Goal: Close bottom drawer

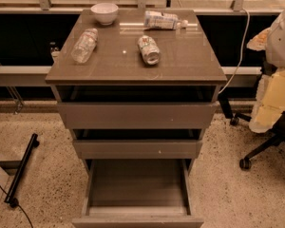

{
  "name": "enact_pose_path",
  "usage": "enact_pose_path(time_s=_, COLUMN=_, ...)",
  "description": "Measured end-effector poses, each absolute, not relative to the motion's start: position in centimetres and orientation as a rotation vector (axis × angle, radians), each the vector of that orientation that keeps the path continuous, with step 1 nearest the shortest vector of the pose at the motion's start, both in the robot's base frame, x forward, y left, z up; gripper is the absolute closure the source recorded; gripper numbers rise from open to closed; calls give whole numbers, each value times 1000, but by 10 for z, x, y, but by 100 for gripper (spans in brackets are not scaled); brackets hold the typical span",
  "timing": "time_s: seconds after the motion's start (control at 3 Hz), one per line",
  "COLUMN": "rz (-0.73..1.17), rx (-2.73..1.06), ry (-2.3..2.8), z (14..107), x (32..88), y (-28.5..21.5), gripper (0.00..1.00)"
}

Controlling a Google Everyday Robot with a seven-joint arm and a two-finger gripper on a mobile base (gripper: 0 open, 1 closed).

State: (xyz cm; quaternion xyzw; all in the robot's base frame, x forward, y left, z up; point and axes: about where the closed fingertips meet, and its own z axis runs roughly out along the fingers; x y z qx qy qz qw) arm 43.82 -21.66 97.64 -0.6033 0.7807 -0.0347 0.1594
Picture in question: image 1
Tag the yellow foam-covered gripper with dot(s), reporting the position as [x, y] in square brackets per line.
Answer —
[282, 45]

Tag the grey bottom drawer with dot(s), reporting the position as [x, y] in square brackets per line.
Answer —
[137, 194]

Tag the grey drawer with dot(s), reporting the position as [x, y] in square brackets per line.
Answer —
[136, 107]
[138, 144]
[137, 194]

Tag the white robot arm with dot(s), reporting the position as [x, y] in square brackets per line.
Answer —
[270, 94]

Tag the grey top drawer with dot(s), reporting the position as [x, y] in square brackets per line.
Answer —
[136, 107]

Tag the grey drawer cabinet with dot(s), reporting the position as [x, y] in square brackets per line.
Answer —
[186, 57]

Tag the grey middle drawer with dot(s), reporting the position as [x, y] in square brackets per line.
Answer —
[138, 144]

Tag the black office chair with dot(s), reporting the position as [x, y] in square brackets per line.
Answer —
[278, 130]

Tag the crushed soda can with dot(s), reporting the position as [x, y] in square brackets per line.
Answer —
[149, 50]

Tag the white labelled plastic bottle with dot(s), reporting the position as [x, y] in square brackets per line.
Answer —
[163, 20]

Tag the white ceramic bowl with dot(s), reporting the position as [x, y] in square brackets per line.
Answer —
[105, 13]

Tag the clear plastic water bottle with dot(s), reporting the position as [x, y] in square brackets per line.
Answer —
[85, 45]

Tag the small bottle behind cabinet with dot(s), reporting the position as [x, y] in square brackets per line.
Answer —
[54, 50]

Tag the black metal stand bar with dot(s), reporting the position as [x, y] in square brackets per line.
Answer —
[10, 199]

